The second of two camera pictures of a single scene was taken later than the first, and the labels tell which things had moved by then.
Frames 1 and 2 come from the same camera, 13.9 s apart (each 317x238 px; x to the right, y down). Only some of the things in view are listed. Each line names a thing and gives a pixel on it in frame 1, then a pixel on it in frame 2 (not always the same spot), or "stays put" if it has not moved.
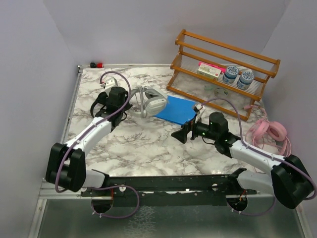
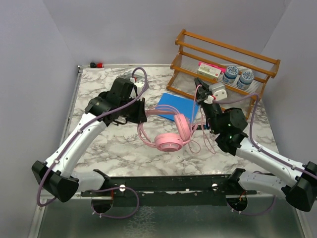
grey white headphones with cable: (152, 101) -> (129, 75)
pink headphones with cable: (270, 135) -> (166, 128)
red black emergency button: (93, 65) stays put
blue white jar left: (231, 75) stays put
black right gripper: (182, 134) -> (202, 91)
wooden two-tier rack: (226, 78) stays put
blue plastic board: (178, 110) stays put
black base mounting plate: (175, 190) stays put
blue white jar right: (245, 80) stays put
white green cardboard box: (209, 72) stays put
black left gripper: (127, 106) -> (141, 116)
